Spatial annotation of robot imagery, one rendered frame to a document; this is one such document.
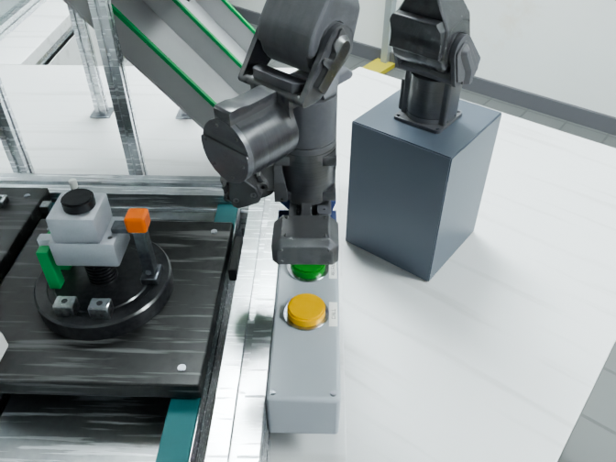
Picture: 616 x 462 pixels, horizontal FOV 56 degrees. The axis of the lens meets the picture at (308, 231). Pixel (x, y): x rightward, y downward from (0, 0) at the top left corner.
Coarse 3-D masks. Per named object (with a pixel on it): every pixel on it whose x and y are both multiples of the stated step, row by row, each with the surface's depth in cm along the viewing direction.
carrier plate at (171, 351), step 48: (192, 240) 68; (0, 288) 62; (192, 288) 62; (48, 336) 57; (144, 336) 57; (192, 336) 57; (0, 384) 53; (48, 384) 53; (96, 384) 53; (144, 384) 53; (192, 384) 53
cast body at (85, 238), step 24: (72, 192) 55; (96, 192) 56; (48, 216) 53; (72, 216) 53; (96, 216) 54; (48, 240) 57; (72, 240) 55; (96, 240) 55; (120, 240) 57; (72, 264) 57; (96, 264) 57
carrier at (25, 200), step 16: (0, 192) 76; (16, 192) 76; (32, 192) 76; (48, 192) 77; (0, 208) 73; (16, 208) 73; (32, 208) 73; (0, 224) 71; (16, 224) 71; (32, 224) 73; (0, 240) 68; (16, 240) 69; (0, 256) 66; (0, 272) 66
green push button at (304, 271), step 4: (292, 268) 65; (296, 268) 64; (300, 268) 64; (304, 268) 64; (308, 268) 64; (312, 268) 64; (316, 268) 64; (320, 268) 65; (324, 268) 65; (292, 272) 65; (296, 272) 65; (300, 272) 64; (304, 272) 64; (308, 272) 64; (312, 272) 64; (316, 272) 64; (320, 272) 65; (300, 276) 65; (304, 276) 64; (308, 276) 64; (312, 276) 64; (316, 276) 65
